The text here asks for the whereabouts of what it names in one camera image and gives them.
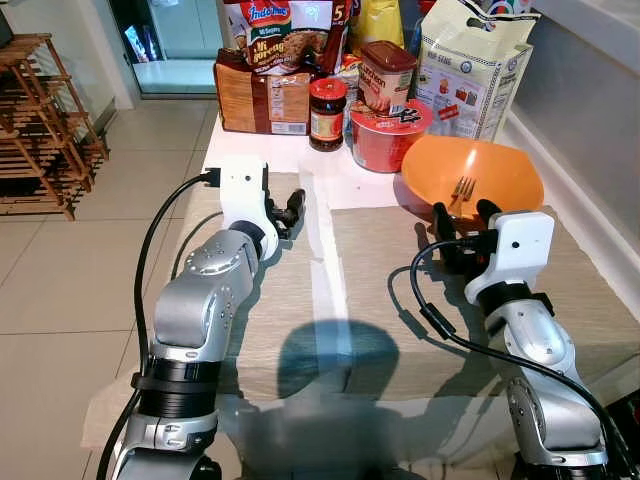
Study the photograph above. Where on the white paper food bag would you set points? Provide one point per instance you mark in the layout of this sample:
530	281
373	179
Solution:
470	80

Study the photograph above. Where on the red instant noodle cup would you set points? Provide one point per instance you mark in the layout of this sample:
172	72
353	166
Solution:
385	145

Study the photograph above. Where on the orange plastic bowl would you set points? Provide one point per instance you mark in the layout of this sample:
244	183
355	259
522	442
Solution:
500	170

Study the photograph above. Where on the yellow snack bag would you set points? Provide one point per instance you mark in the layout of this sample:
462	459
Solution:
378	20

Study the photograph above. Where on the beige woven placemat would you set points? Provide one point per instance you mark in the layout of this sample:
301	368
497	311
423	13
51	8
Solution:
590	310
295	300

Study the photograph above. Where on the white raised counter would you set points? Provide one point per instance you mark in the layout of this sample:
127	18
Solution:
590	100

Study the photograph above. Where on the metal fork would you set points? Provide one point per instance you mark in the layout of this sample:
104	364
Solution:
465	188

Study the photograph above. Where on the brown lidded jar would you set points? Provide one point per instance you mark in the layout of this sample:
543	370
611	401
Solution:
385	80

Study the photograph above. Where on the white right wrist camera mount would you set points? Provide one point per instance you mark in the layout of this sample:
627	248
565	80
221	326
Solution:
520	250

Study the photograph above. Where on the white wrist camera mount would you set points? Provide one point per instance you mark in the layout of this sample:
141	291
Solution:
520	250
243	190

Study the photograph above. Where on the instant noodle multipack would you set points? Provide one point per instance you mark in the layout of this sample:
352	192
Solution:
280	35

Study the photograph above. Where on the dark sauce jar red lid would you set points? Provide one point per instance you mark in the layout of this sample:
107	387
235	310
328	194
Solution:
327	120

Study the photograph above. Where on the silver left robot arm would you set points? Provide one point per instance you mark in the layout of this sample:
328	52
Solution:
195	310

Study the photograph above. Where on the brown food box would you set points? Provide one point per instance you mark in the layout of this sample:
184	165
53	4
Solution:
250	100

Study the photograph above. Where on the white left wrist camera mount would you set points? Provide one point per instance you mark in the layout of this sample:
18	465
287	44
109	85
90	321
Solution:
243	190

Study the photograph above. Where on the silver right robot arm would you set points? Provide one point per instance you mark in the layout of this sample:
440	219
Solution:
540	340

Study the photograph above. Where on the wooden slatted rack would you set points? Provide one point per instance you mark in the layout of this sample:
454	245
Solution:
40	130

